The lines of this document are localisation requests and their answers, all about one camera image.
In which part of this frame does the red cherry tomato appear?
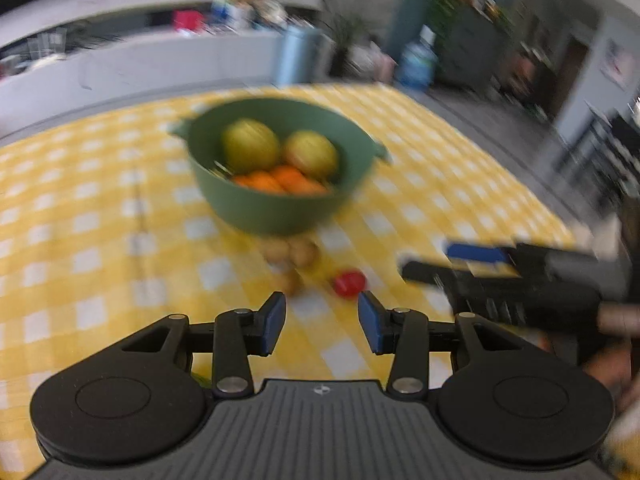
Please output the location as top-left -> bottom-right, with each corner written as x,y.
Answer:
332,269 -> 367,298

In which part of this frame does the green colander bowl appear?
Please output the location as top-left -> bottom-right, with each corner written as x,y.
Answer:
169,96 -> 390,236

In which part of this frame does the yellow checkered tablecloth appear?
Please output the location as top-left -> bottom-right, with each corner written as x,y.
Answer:
1,84 -> 574,479

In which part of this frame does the green-yellow lemon left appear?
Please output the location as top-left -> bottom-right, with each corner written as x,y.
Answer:
221,118 -> 281,174

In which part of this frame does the yellow lemon right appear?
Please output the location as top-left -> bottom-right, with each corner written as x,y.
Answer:
283,130 -> 340,181

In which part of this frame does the blue water jug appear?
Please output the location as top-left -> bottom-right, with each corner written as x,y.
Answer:
397,25 -> 437,91

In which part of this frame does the pink bag on floor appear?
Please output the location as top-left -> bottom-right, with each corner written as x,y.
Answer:
375,53 -> 397,84

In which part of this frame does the potted plant right floor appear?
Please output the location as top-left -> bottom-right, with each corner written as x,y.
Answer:
319,0 -> 371,78

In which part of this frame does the white marble TV cabinet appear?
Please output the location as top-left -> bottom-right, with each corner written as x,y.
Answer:
1,30 -> 282,136

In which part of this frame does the red box on cabinet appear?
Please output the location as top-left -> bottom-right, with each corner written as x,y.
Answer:
172,9 -> 205,34

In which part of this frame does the plush toy bouquet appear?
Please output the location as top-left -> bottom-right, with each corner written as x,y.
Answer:
210,0 -> 288,32

